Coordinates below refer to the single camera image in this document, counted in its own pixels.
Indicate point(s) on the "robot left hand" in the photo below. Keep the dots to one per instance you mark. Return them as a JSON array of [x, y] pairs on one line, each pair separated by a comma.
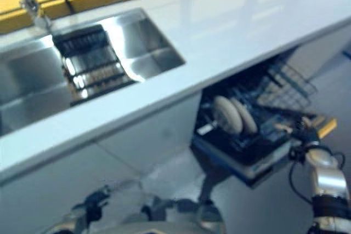
[[97, 198]]

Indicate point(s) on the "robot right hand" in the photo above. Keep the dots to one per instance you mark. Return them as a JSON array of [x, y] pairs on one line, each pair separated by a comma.
[[307, 135]]

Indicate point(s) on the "cream round plate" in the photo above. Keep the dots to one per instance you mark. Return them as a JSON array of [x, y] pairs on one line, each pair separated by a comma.
[[249, 120], [226, 114]]

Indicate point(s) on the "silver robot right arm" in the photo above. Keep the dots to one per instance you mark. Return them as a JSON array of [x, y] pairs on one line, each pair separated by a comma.
[[329, 179]]

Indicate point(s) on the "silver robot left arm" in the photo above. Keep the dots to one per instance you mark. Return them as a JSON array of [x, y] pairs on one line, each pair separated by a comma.
[[71, 220]]

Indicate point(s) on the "white glossy cabinet door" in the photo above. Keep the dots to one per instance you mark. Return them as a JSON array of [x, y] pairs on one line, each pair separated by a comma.
[[55, 190], [159, 135]]

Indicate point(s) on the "grey robot torso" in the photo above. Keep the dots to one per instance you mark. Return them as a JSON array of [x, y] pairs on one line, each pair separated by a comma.
[[170, 227]]

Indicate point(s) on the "black dish drying rack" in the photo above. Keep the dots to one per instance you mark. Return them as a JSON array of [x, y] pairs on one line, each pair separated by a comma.
[[93, 64]]

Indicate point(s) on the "stainless steel sink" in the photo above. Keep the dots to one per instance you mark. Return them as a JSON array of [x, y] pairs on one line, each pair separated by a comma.
[[27, 61]]

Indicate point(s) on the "chrome kitchen faucet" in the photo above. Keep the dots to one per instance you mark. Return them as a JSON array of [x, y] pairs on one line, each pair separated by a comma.
[[31, 4]]

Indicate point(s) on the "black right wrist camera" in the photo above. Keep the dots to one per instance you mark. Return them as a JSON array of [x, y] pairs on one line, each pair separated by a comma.
[[296, 155]]

